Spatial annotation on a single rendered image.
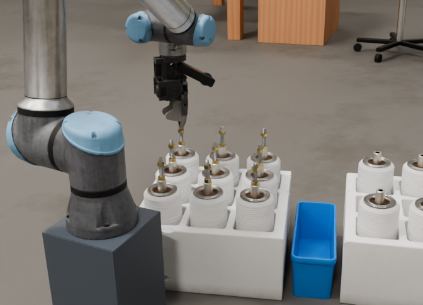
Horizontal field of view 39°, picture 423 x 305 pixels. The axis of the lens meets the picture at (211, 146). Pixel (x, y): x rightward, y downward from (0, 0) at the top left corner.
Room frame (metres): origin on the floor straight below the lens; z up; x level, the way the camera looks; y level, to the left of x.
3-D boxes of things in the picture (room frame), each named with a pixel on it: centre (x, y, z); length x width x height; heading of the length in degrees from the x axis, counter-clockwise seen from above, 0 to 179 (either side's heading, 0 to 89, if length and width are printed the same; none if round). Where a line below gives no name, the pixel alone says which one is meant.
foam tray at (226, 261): (1.44, -0.01, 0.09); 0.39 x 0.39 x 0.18; 80
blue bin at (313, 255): (1.37, -0.27, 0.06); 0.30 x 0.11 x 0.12; 169
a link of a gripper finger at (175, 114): (1.56, 0.10, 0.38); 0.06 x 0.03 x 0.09; 106
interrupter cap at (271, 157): (1.54, -0.15, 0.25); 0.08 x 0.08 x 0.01
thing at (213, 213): (1.33, 0.01, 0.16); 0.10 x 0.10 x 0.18
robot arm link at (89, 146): (1.11, 0.24, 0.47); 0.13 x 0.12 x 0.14; 58
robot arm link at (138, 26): (1.48, 0.14, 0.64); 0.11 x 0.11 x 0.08; 58
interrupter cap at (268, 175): (1.42, -0.13, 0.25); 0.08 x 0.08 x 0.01
